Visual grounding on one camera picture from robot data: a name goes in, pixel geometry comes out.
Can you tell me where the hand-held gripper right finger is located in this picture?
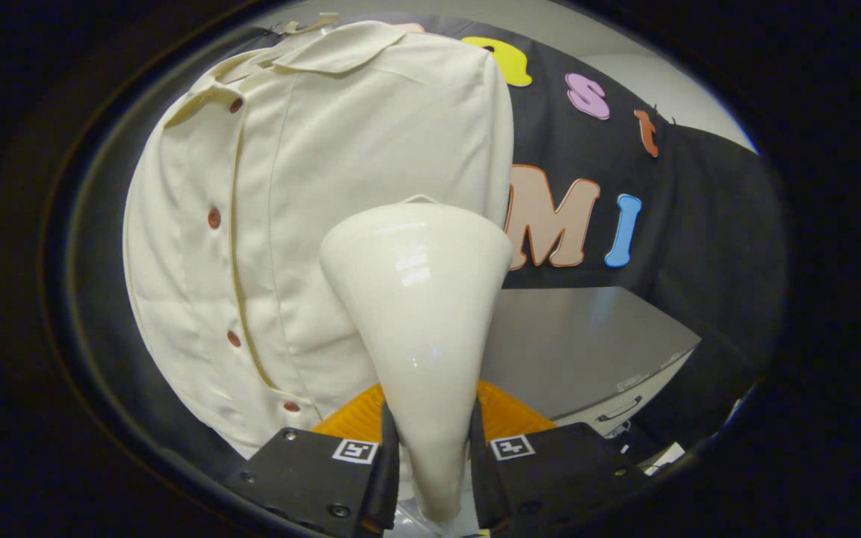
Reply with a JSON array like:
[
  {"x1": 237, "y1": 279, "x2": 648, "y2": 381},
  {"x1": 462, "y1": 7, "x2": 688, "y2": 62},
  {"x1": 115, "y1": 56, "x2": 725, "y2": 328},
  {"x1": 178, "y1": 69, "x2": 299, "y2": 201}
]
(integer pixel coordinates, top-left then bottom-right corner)
[{"x1": 468, "y1": 380, "x2": 652, "y2": 535}]

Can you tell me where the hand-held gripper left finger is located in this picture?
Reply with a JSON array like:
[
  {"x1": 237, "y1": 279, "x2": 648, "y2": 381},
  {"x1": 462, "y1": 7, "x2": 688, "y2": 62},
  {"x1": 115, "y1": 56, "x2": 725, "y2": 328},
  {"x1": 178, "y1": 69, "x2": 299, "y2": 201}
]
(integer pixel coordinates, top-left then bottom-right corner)
[{"x1": 223, "y1": 383, "x2": 401, "y2": 538}]

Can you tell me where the white garment steamer head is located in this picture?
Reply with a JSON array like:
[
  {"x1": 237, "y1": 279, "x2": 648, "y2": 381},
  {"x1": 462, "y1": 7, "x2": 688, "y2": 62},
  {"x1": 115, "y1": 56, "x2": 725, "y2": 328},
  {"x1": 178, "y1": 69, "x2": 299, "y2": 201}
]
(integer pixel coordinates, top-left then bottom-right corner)
[{"x1": 318, "y1": 196, "x2": 513, "y2": 522}]

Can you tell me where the cream button-up shirt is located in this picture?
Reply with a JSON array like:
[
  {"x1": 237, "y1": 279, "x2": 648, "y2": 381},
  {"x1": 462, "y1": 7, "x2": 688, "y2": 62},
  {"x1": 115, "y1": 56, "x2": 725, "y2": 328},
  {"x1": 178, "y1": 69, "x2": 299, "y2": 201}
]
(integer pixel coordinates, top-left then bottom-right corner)
[{"x1": 123, "y1": 20, "x2": 515, "y2": 458}]

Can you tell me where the cream plastic clothes hanger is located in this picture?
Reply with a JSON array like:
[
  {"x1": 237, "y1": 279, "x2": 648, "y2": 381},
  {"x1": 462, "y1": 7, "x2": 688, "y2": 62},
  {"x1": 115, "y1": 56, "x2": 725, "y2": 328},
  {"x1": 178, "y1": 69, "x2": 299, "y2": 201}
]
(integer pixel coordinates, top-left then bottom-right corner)
[{"x1": 281, "y1": 13, "x2": 342, "y2": 35}]

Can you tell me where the white cabinet with grey top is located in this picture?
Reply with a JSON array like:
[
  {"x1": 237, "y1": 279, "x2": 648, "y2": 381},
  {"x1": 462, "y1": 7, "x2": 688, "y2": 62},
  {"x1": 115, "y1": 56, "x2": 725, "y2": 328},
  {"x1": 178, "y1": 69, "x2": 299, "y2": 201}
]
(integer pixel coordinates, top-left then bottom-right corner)
[{"x1": 479, "y1": 286, "x2": 703, "y2": 439}]

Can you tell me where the black backdrop cloth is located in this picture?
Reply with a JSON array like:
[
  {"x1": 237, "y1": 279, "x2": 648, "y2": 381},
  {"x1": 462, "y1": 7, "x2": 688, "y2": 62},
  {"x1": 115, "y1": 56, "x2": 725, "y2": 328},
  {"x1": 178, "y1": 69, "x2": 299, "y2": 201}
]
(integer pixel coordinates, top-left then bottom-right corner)
[{"x1": 64, "y1": 11, "x2": 788, "y2": 479}]

